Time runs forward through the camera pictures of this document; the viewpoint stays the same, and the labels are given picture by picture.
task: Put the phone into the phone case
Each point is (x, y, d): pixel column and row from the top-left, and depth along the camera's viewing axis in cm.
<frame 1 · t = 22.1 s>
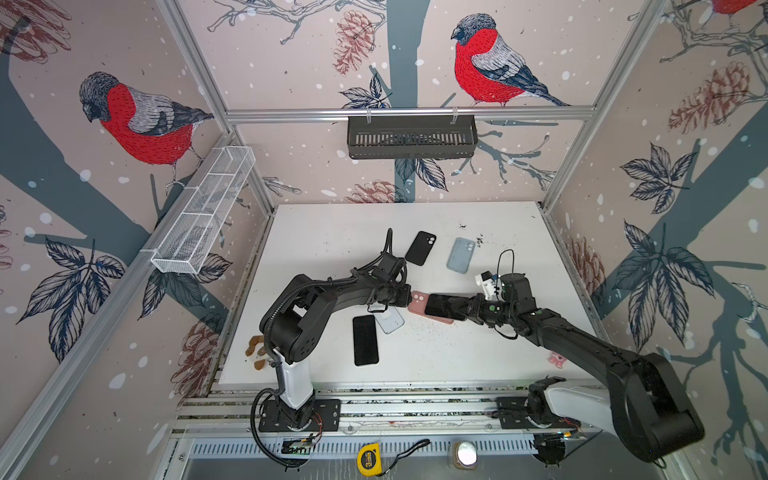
left hand: (411, 299, 92), fingers open
right hand: (454, 310, 84), fingers closed
black phone case: (421, 248, 109), on the table
light blue phone case: (460, 255, 109), on the table
salmon pink phone case: (417, 305, 96), on the table
white phone face down: (389, 320, 92), on the table
black phone face up: (365, 340, 87), point 2 cm above the table

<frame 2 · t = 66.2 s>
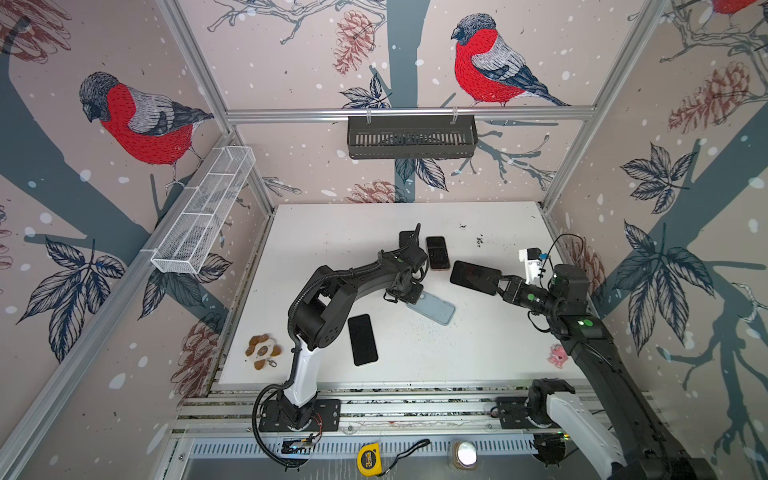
left hand: (412, 297, 93), fingers closed
right hand: (488, 282, 76), fingers closed
light blue phone case: (434, 308, 95), on the table
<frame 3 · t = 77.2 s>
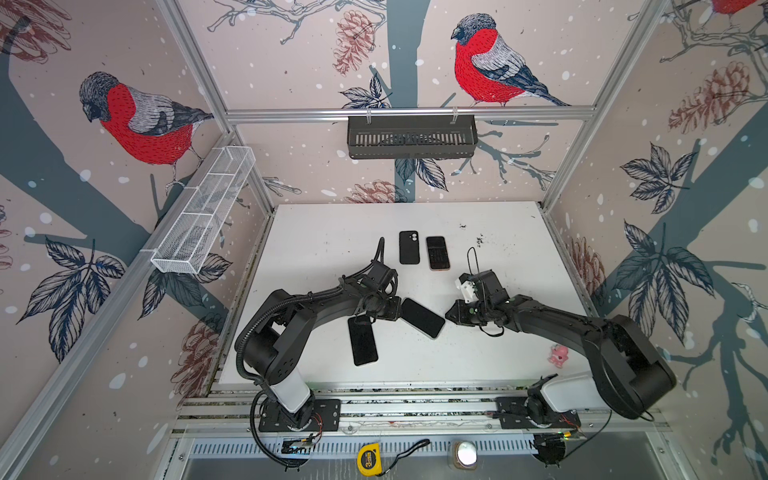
left hand: (400, 314, 88), fingers open
right hand: (446, 318, 88), fingers closed
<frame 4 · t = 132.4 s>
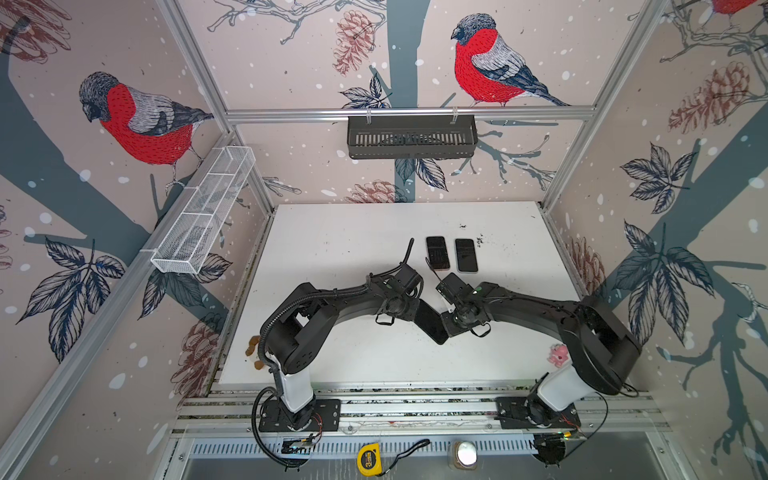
left hand: (412, 313, 90), fingers closed
right hand: (449, 333, 89), fingers closed
